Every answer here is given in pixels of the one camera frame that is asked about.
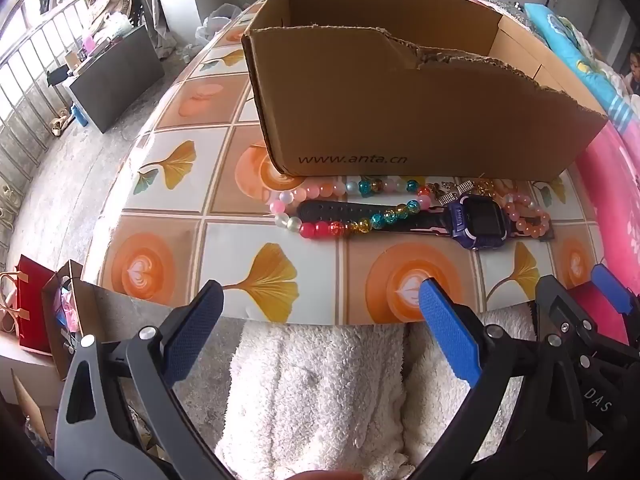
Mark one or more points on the dark grey cabinet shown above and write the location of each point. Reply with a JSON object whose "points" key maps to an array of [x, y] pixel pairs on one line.
{"points": [[120, 85]]}

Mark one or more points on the brown cardboard box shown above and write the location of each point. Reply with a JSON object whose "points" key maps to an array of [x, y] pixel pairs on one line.
{"points": [[400, 110]]}

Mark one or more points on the grey patterned blanket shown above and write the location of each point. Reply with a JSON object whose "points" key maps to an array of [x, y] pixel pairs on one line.
{"points": [[510, 10]]}

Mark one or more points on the pink printed blanket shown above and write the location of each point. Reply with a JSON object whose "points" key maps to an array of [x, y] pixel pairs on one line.
{"points": [[615, 185]]}

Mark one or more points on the flat cardboard piece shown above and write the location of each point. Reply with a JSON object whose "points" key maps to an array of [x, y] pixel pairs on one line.
{"points": [[32, 410]]}

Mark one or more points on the pair of sandals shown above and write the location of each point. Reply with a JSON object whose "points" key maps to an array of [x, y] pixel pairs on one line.
{"points": [[61, 126]]}

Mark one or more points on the blue printed quilt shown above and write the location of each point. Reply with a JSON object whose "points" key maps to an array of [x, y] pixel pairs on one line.
{"points": [[565, 45]]}

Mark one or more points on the white plastic bag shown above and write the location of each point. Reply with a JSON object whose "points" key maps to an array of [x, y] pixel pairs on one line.
{"points": [[217, 22]]}

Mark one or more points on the red gift bag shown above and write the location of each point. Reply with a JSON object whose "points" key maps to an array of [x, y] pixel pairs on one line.
{"points": [[35, 305]]}

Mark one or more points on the white fluffy towel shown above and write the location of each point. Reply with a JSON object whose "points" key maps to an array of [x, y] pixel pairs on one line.
{"points": [[310, 385]]}

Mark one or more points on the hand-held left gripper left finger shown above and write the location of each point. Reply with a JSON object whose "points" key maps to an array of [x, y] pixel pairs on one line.
{"points": [[192, 332]]}

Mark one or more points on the woven basket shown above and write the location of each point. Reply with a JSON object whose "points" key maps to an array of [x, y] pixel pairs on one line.
{"points": [[117, 2]]}

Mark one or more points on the brown paper bag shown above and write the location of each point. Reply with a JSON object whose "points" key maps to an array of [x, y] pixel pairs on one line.
{"points": [[55, 320]]}

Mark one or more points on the small blue bottle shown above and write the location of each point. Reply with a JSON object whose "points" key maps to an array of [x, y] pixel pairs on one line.
{"points": [[80, 116]]}

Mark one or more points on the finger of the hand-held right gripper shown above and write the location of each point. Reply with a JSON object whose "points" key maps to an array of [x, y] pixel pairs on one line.
{"points": [[557, 302], [612, 287]]}

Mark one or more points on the metal window railing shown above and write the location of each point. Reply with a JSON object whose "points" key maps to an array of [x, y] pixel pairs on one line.
{"points": [[37, 35]]}

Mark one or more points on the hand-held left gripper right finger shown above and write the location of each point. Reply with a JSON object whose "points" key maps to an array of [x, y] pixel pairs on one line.
{"points": [[450, 332]]}

